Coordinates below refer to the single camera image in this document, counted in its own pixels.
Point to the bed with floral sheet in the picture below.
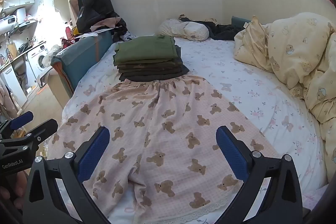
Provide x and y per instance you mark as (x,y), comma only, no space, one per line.
(236,77)

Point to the red bottle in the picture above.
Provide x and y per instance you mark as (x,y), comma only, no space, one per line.
(68,33)

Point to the cream patterned pillow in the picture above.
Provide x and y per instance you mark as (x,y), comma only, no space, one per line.
(189,31)

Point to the person's left hand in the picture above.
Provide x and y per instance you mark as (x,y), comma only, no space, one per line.
(18,192)

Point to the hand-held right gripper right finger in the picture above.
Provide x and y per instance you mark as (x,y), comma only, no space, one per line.
(232,153)

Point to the white washing machine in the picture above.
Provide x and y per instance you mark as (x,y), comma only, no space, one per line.
(39,61)

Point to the yellow bear print duvet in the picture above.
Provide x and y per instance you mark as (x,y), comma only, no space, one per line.
(296,56)

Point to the white plastic bag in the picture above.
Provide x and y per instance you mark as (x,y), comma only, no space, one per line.
(51,54)

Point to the teal bed end panel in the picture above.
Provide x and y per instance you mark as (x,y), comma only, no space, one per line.
(86,50)

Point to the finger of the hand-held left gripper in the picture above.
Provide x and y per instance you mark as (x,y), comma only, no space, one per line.
(39,132)
(22,119)

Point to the pink bear print pants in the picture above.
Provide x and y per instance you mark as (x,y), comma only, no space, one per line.
(168,140)

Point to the white water heater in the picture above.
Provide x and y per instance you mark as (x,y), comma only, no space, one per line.
(10,20)

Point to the stack of dark folded garments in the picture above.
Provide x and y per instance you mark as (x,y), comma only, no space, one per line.
(157,73)

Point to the green folded garment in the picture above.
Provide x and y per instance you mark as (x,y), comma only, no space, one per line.
(147,50)

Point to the grey cloth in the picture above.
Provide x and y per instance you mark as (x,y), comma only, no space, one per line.
(44,77)

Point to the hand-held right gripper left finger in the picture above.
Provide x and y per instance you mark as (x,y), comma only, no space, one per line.
(94,153)

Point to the white paper sheet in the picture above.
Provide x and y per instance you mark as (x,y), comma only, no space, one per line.
(94,33)

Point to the dark crumpled clothes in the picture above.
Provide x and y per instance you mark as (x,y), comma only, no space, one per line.
(223,31)

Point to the kitchen counter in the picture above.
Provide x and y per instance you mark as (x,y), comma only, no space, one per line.
(18,54)

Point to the pile of mixed clothes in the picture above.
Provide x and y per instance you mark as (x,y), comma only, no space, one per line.
(122,29)

